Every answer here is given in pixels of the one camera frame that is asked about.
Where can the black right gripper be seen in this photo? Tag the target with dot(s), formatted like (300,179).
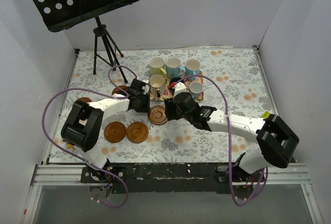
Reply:
(169,110)

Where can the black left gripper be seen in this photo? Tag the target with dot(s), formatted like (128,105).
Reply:
(144,100)

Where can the brown wooden coaster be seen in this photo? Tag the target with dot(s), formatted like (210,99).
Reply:
(121,89)
(85,99)
(137,132)
(114,132)
(157,115)

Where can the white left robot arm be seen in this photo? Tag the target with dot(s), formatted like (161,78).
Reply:
(82,126)

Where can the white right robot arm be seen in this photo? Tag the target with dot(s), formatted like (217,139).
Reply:
(276,140)

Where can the dark blue glazed mug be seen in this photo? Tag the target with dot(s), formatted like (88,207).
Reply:
(174,80)

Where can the floral serving tray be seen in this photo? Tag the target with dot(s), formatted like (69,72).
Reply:
(167,94)

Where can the grey-blue small mug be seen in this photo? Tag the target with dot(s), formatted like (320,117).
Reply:
(195,89)

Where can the light blue mug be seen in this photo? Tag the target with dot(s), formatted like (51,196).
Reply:
(174,67)

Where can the yellow-green mug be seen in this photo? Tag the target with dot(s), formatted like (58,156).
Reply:
(156,66)

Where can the blue mug with white interior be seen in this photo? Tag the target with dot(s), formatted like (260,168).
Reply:
(192,68)

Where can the floral tablecloth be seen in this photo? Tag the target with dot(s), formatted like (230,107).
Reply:
(232,77)

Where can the lime green toy brick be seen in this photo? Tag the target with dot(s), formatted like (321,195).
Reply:
(266,114)

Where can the cream mug with black handle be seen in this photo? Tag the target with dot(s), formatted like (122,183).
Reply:
(157,84)

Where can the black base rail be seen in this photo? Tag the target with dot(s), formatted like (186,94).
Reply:
(172,177)

